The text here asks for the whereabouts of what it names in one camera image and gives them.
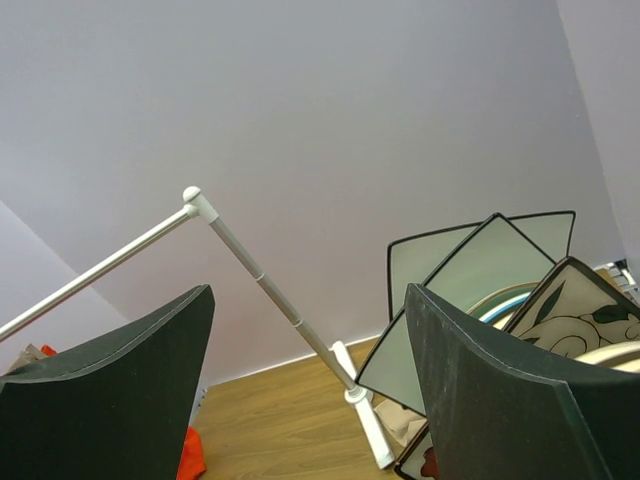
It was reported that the white blue rimmed plate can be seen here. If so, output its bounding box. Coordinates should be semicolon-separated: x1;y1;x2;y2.
479;292;530;330

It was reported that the white clothes rack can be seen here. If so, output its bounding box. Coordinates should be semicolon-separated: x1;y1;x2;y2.
1;186;395;470

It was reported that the cream round plate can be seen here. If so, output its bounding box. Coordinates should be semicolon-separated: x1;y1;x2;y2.
575;341;640;374

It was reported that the large square green plate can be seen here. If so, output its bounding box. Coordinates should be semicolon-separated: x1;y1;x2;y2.
386;210;576;319

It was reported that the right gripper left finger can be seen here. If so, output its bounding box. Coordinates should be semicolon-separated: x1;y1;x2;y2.
1;285;215;479

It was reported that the blue striped white plate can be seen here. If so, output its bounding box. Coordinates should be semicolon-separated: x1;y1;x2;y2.
393;425;440;480

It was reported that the orange garment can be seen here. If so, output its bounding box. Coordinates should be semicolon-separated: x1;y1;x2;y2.
33;339;206;479

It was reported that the green round plate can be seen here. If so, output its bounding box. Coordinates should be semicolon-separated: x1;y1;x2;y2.
467;283;536;320

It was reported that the square leaf pattern plate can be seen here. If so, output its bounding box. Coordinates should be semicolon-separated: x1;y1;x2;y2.
504;257;639;359

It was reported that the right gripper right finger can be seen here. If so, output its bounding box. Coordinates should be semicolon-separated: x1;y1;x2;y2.
405;284;639;479

